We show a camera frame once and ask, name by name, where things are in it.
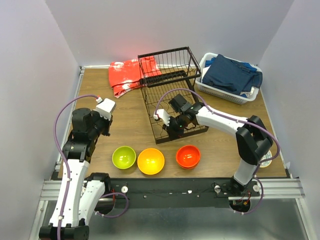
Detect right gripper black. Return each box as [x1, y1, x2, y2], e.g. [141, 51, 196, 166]
[162, 112, 188, 140]

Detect black wire dish rack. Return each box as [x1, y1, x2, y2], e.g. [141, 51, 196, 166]
[137, 46, 209, 144]

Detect green bowl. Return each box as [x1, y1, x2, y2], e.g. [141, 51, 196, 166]
[112, 146, 137, 170]

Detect red orange bowl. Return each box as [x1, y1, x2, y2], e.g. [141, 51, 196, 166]
[175, 145, 201, 169]

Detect yellow orange bowl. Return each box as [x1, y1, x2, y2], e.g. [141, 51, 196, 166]
[137, 148, 165, 175]

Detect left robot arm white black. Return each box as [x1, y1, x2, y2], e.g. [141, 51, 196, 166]
[39, 107, 114, 240]

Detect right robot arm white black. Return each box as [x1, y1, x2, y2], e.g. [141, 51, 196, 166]
[153, 94, 275, 196]

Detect red white folded cloth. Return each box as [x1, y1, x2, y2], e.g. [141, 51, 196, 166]
[108, 56, 162, 98]

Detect white laundry basket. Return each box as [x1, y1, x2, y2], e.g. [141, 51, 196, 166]
[195, 52, 260, 105]

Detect dark blue folded jeans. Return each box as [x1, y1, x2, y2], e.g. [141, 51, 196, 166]
[201, 54, 263, 96]

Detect white cloth in basket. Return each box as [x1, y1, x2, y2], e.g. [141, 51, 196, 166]
[240, 86, 259, 99]

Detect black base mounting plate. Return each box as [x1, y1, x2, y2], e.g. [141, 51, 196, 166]
[82, 177, 266, 210]

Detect blue patterned ceramic bowl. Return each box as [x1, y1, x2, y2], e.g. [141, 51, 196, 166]
[259, 150, 272, 168]

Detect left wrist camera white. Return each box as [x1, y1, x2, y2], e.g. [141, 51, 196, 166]
[94, 97, 116, 121]

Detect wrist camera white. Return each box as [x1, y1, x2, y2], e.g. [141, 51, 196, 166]
[153, 108, 171, 127]
[94, 97, 116, 121]

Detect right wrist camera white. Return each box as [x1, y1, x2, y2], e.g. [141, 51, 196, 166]
[153, 108, 171, 127]

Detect aluminium table edge rail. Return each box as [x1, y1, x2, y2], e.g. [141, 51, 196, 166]
[29, 66, 85, 240]

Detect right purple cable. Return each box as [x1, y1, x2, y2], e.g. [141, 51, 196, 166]
[156, 88, 281, 216]

